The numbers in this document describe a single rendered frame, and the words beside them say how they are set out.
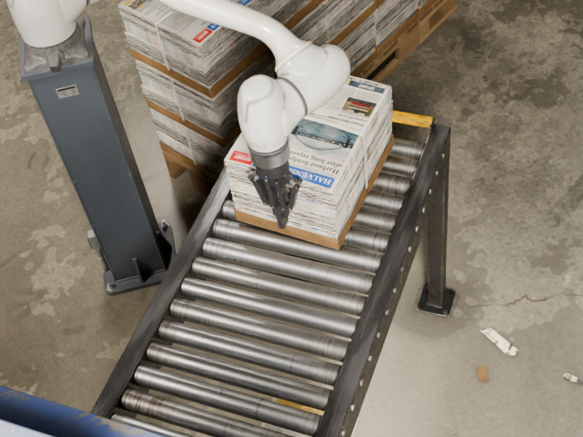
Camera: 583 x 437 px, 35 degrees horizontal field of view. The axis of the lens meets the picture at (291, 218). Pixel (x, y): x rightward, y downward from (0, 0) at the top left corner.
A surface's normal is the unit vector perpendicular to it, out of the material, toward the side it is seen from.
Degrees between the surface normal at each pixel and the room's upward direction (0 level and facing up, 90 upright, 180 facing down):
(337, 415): 0
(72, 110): 90
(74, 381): 0
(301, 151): 2
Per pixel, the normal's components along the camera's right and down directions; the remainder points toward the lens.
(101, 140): 0.22, 0.74
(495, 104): -0.11, -0.63
